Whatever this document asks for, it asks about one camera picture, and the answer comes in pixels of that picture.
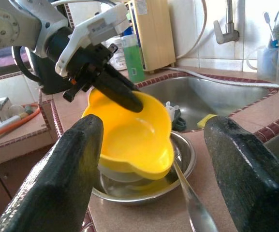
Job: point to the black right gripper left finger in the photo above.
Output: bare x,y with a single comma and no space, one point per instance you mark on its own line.
52,188

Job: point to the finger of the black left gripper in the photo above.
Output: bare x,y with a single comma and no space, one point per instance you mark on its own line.
120,94
122,77

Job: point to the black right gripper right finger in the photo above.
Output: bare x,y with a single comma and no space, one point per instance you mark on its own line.
250,183

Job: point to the yellow plastic bowl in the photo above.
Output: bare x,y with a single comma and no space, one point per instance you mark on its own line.
134,135

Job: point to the silver metal fork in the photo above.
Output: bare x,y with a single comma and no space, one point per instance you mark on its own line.
197,207

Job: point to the stainless steel bowl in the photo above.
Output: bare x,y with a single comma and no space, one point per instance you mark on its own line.
153,191

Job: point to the large white plastic jar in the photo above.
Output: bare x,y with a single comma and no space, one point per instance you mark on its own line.
120,58

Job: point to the green dish soap bottle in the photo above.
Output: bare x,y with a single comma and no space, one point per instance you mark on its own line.
134,58

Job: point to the beige water ionizer appliance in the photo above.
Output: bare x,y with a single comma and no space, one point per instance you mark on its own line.
156,36

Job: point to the bright yellow sponge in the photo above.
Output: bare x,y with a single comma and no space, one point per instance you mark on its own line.
203,122

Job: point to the small steel sink basin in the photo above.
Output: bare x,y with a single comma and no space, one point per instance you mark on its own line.
214,96

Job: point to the translucent toothbrush cup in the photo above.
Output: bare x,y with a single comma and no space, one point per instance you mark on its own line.
267,65

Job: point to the white toothbrush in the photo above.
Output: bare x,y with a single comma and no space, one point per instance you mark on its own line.
267,19

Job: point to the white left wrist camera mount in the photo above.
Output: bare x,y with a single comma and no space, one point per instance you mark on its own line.
100,21

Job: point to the chrome wall tap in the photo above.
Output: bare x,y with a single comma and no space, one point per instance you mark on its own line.
226,33

